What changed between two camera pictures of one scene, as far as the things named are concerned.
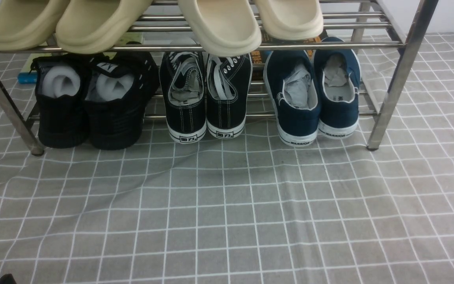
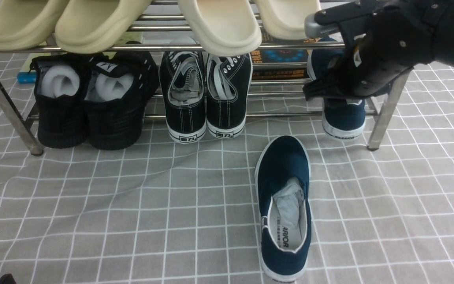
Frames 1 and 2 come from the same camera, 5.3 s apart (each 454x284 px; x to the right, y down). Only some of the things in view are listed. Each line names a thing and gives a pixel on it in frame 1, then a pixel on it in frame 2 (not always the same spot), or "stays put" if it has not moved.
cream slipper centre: [225, 28] stays put
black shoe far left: [62, 85] stays put
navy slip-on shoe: [291, 79] -> [282, 176]
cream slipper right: [291, 19] stays put
